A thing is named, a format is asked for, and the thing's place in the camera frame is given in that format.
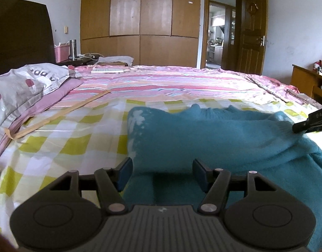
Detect wooden wardrobe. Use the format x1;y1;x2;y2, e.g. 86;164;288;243
80;0;202;68

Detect teal knit sweater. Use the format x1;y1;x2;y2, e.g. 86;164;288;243
123;104;322;252

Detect grey dotted pillow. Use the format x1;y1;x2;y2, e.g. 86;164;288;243
0;63;72;134

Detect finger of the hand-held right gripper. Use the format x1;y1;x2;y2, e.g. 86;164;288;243
292;119;322;134

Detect white folded cloth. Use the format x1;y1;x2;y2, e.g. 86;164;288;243
94;56;134;67

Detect lilac pillowcase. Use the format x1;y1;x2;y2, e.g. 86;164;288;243
0;79;84;163

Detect white book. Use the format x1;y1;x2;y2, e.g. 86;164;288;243
91;68;125;73

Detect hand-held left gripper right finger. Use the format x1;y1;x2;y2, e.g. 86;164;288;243
192;158;278;214

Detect pink striped blanket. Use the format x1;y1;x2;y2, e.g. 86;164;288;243
53;64;322;108

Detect wooden side cabinet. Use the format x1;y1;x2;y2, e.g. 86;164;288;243
291;64;322;108

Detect dark wooden door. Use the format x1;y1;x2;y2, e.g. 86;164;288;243
221;0;268;75

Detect pink plastic basket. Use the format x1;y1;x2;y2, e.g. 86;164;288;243
54;43;71;63

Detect dark wooden nightstand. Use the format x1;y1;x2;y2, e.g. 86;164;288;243
57;57;98;68

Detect white charging cable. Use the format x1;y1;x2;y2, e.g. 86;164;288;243
77;53;105;59

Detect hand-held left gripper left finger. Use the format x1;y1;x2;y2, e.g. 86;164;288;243
49;157;134;214

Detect yellow white checked bedsheet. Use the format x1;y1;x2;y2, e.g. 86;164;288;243
0;98;322;242

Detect dark wooden headboard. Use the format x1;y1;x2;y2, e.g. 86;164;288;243
0;0;56;76

